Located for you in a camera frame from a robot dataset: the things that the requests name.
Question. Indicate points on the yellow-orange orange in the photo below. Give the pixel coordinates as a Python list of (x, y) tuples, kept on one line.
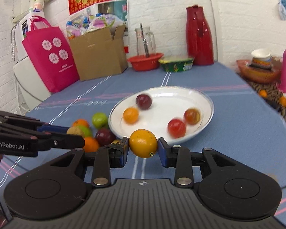
[(143, 143)]

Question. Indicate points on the floral cloth in box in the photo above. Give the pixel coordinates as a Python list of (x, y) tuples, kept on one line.
[(87, 23)]

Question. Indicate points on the small orange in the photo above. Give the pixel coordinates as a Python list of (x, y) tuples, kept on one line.
[(131, 115)]

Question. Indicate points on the cardboard box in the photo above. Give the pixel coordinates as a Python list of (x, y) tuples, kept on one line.
[(99, 53)]

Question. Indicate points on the red thermos jug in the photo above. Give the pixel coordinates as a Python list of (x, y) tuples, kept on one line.
[(198, 37)]

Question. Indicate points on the white round plate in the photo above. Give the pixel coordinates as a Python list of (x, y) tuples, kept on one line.
[(168, 102)]

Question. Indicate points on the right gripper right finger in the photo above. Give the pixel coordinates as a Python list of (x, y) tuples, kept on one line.
[(182, 159)]

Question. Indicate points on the blue striped tablecloth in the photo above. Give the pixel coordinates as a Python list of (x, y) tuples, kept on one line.
[(241, 184)]

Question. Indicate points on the small brown kiwi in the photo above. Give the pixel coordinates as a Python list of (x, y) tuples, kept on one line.
[(75, 131)]

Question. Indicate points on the orange-brown bowl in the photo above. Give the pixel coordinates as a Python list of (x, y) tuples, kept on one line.
[(257, 75)]

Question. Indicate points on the red-yellow small apple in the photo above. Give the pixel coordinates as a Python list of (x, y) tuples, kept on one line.
[(192, 116)]

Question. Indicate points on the orange tangerine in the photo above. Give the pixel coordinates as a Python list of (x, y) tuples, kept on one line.
[(91, 144), (81, 122)]

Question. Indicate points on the pink tote bag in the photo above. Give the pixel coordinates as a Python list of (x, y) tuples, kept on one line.
[(51, 55)]

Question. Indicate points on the red plastic basket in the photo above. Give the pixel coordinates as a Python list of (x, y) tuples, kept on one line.
[(143, 63)]

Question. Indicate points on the dark red plum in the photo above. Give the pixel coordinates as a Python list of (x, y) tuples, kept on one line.
[(143, 101), (104, 136)]

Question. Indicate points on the red apple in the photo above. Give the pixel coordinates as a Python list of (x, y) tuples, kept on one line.
[(176, 128)]

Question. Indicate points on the glass pitcher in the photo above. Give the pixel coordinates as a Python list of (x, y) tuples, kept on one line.
[(145, 41)]

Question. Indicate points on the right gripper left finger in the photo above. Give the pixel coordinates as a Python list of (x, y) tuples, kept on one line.
[(105, 158)]

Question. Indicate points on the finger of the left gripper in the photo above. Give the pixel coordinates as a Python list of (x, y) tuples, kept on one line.
[(52, 128), (60, 141)]

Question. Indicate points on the green instant noodle bowl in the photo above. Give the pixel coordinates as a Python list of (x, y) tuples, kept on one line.
[(176, 63)]

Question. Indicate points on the white paper cup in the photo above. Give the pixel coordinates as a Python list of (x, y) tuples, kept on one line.
[(261, 54)]

